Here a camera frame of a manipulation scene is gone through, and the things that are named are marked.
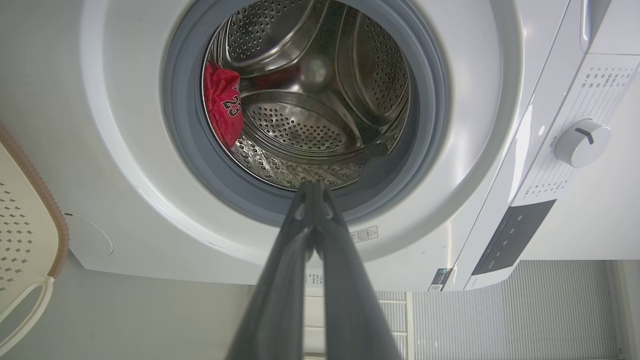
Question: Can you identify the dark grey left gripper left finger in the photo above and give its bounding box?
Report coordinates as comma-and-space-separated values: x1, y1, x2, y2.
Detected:
227, 181, 317, 360

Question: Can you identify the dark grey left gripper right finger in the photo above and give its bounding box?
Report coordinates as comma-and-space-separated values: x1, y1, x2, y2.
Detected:
314, 181, 404, 360

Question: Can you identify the red basketball jersey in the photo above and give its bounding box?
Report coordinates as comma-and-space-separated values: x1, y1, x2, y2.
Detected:
203, 61, 245, 150

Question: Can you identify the stainless steel washing machine drum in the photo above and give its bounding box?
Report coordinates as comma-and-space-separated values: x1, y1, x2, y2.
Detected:
202, 0, 412, 191

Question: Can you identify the dark grey control panel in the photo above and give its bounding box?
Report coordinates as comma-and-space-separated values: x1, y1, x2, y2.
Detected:
471, 199, 558, 277

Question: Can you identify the beige perforated laundry basket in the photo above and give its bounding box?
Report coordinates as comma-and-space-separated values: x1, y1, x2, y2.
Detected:
0, 122, 70, 357

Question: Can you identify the grey warning sticker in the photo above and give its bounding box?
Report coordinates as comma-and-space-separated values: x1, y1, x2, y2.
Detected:
349, 225, 380, 245

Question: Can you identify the black label with QR code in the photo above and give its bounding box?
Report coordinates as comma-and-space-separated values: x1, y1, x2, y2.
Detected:
428, 268, 454, 293

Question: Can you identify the grey rubber door gasket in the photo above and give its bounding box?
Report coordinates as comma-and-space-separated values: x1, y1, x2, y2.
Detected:
162, 0, 451, 227

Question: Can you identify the round white filter cover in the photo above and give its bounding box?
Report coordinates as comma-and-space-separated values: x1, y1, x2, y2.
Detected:
64, 213, 114, 257

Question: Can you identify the white front-load washing machine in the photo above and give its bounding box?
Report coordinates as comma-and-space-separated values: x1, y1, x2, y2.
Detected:
0, 0, 640, 292

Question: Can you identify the white round control knob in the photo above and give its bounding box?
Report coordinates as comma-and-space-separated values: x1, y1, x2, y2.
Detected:
553, 118, 612, 169

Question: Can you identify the white detergent drawer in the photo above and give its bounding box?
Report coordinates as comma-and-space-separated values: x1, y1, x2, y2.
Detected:
579, 0, 640, 55

